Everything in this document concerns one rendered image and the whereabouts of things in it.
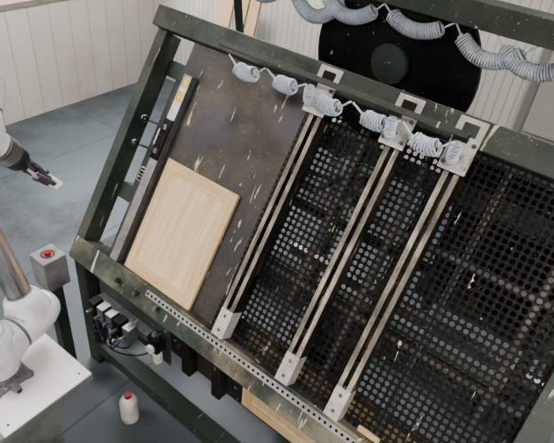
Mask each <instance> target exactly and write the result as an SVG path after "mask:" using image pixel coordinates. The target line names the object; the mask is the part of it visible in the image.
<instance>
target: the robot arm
mask: <svg viewBox="0 0 554 443"><path fill-rule="evenodd" d="M5 94H6V88H5V80H4V75H3V72H2V71H1V70H0V166H1V167H7V168H8V169H10V170H12V171H23V172H24V173H27V174H28V175H30V176H32V180H34V181H38V182H40V183H42V184H43V185H46V186H49V185H50V186H51V187H53V188H54V189H55V190H58V189H59V188H61V187H62V186H63V182H62V181H60V180H59V179H57V178H55V177H54V176H52V175H51V174H49V170H46V171H44V168H43V167H41V166H40V165H38V164H37V163H35V162H34V160H32V159H31V158H30V155H29V153H28V151H27V150H26V149H24V148H23V147H22V146H21V145H20V144H19V142H18V141H16V140H15V139H14V138H12V137H11V136H10V135H9V134H6V129H5V126H4V118H3V113H4V105H5ZM0 288H1V290H2V292H3V294H4V296H5V298H4V302H3V307H4V319H2V320H1V321H0V398H1V396H3V395H4V394H6V393H7V392H9V391H10V390H12V391H14V392H15V393H17V394H19V393H21V392H22V391H23V389H22V388H21V386H20V385H19V384H20V383H21V382H23V381H25V380H27V379H29V378H32V377H33V376H34V371H33V370H32V369H30V368H28V367H27V366H26V365H25V364H24V363H23V362H22V361H21V359H22V357H23V355H24V354H25V352H26V350H27V349H28V347H29V346H30V345H31V344H33V343H34V342H35V341H37V340H38V339H39V338H40V337H41V336H42V335H44V334H45V333H46V332H47V331H48V330H49V328H50V327H51V326H52V325H53V324H54V323H55V321H56V319H57V317H58V316H59V314H60V311H61V304H60V302H59V300H58V298H57V297H56V296H55V295H54V294H52V293H51V292H49V291H47V290H42V289H39V288H38V287H36V286H32V285H29V283H28V281H27V279H26V276H25V275H24V273H23V271H22V269H21V267H20V265H19V263H18V261H17V259H16V257H15V255H14V253H13V251H12V249H11V247H10V245H9V243H8V241H7V239H6V237H5V235H4V233H3V231H2V229H1V227H0Z"/></svg>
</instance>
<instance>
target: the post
mask: <svg viewBox="0 0 554 443"><path fill-rule="evenodd" d="M52 294H54V295H55V296H56V297H57V298H58V300H59V302H60V304H61V311H60V314H59V316H58V317H57V319H56V321H55V323H54V325H55V332H56V336H57V340H58V344H59V345H60V346H61V347H62V348H63V349H65V350H66V351H67V352H68V353H69V354H71V355H72V356H73V357H74V358H75V359H77V355H76V350H75V345H74V340H73V336H72V331H71V327H70V322H69V314H68V310H67V305H66V300H65V295H64V291H63V287H59V288H58V289H56V290H55V291H53V292H52Z"/></svg>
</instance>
